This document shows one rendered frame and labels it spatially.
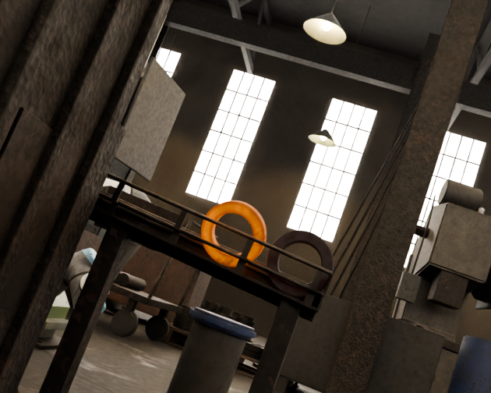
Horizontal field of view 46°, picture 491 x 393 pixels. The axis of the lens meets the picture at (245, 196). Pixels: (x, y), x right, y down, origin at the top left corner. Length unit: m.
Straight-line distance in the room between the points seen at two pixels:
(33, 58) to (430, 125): 3.82
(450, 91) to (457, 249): 2.48
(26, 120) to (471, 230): 6.03
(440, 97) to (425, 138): 0.36
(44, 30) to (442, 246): 5.94
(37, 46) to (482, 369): 3.82
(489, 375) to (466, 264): 2.57
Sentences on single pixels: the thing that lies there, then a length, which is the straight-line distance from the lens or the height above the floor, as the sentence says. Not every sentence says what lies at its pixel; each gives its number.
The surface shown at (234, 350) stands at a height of 0.32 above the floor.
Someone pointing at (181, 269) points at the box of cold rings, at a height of 0.63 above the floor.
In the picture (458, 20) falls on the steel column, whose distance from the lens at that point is 5.13.
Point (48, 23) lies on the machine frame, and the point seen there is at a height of 0.89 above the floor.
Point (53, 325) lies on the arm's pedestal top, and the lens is 3.01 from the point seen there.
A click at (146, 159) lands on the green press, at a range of 7.63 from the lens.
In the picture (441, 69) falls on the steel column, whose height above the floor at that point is 2.77.
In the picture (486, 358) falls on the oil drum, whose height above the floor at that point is 0.76.
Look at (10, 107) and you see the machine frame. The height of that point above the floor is 0.71.
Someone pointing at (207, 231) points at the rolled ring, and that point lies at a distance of 1.65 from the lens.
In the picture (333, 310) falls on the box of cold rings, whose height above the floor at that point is 0.72.
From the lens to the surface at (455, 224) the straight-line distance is 6.87.
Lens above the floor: 0.51
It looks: 10 degrees up
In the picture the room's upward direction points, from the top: 21 degrees clockwise
